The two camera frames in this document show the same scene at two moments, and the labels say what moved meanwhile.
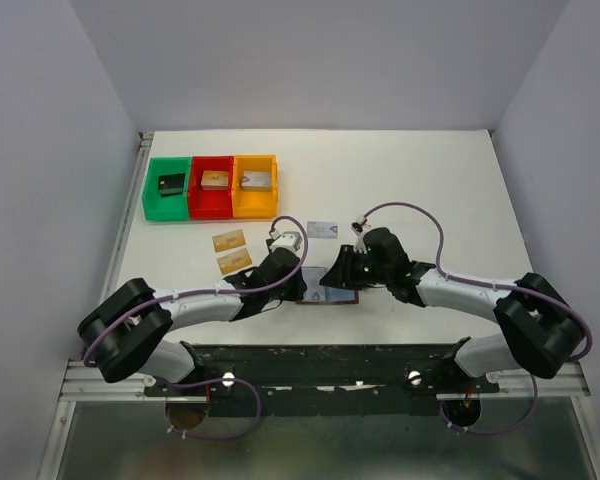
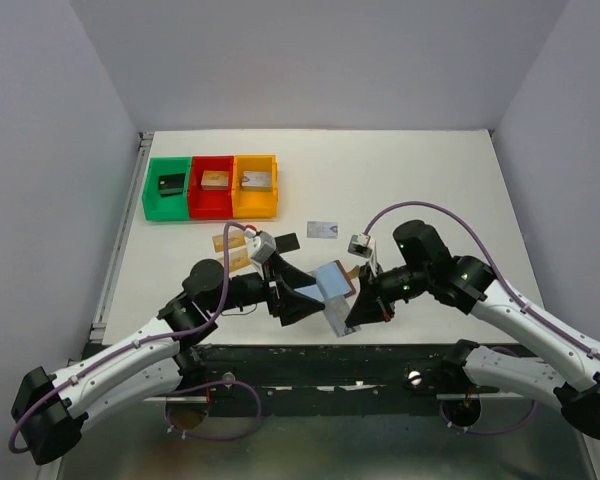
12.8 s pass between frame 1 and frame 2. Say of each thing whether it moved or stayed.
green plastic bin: stayed
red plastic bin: stayed
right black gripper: moved
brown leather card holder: moved
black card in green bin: stayed
